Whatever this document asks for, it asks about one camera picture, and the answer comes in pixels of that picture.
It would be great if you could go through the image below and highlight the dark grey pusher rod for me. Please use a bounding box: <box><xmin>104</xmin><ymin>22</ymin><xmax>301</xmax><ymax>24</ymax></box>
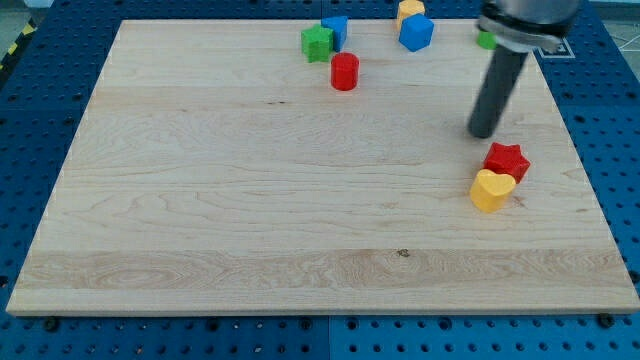
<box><xmin>467</xmin><ymin>45</ymin><xmax>528</xmax><ymax>139</ymax></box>

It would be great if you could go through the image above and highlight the red star block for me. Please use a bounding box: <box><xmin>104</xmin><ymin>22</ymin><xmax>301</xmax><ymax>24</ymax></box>
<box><xmin>483</xmin><ymin>142</ymin><xmax>531</xmax><ymax>184</ymax></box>

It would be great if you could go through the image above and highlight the yellow heart block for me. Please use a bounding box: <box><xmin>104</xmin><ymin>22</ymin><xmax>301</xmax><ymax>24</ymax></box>
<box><xmin>469</xmin><ymin>169</ymin><xmax>517</xmax><ymax>213</ymax></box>

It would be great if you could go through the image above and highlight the green block behind arm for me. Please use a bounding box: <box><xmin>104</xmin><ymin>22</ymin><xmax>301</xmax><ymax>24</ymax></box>
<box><xmin>476</xmin><ymin>29</ymin><xmax>497</xmax><ymax>50</ymax></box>

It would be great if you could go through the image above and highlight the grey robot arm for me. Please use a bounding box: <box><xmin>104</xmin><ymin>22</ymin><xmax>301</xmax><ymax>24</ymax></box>
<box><xmin>467</xmin><ymin>0</ymin><xmax>581</xmax><ymax>138</ymax></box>

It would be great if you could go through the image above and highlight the green star block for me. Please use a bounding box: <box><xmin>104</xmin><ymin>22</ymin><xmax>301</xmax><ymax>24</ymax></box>
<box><xmin>301</xmin><ymin>24</ymin><xmax>333</xmax><ymax>63</ymax></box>

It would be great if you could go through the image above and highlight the white fiducial marker tag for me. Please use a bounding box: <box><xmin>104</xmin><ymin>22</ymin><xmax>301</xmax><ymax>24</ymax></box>
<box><xmin>536</xmin><ymin>38</ymin><xmax>575</xmax><ymax>59</ymax></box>

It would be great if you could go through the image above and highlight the blue cube block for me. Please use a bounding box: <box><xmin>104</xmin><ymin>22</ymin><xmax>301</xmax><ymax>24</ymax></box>
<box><xmin>399</xmin><ymin>14</ymin><xmax>435</xmax><ymax>52</ymax></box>

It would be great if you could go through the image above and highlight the yellow hexagon block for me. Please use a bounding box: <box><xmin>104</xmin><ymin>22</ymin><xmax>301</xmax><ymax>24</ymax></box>
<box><xmin>396</xmin><ymin>0</ymin><xmax>426</xmax><ymax>30</ymax></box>

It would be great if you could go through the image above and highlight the red cylinder block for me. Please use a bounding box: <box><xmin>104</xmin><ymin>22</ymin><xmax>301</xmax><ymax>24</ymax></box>
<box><xmin>330</xmin><ymin>52</ymin><xmax>360</xmax><ymax>91</ymax></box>

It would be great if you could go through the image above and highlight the large wooden board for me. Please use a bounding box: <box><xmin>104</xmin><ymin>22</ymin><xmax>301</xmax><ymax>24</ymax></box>
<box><xmin>7</xmin><ymin>20</ymin><xmax>639</xmax><ymax>316</ymax></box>

